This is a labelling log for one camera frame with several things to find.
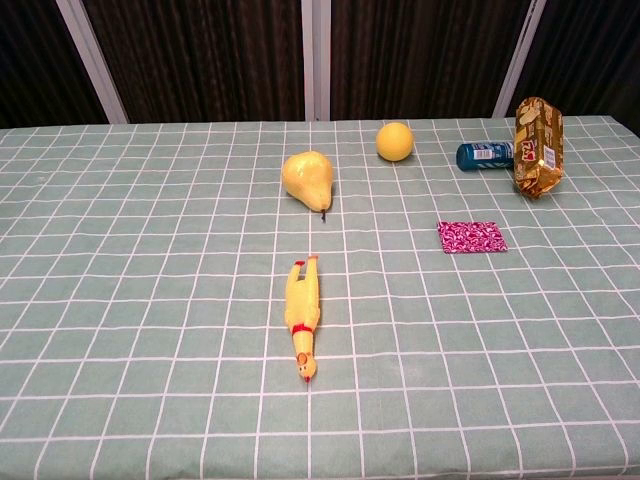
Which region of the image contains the blue drink can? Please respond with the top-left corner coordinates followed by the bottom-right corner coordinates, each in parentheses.
top-left (455, 140), bottom-right (517, 173)

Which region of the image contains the yellow pear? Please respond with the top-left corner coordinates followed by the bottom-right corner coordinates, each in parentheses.
top-left (280, 150), bottom-right (335, 224)

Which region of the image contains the dark white-framed partition panel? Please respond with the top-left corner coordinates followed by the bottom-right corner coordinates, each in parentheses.
top-left (0, 0), bottom-right (129, 130)
top-left (514, 0), bottom-right (640, 119)
top-left (82, 0), bottom-right (319, 124)
top-left (312, 0), bottom-right (547, 121)

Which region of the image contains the yellow rubber chicken toy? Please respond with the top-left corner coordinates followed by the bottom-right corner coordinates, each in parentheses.
top-left (283, 254), bottom-right (321, 385)

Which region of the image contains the green white-grid tablecloth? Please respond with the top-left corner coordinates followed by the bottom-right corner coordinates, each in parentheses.
top-left (0, 115), bottom-right (640, 480)

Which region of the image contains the gold snack packet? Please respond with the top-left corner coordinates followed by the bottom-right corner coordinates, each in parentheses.
top-left (513, 96), bottom-right (565, 202)

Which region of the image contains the yellow ball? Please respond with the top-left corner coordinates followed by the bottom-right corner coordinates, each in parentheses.
top-left (375, 121), bottom-right (416, 162)

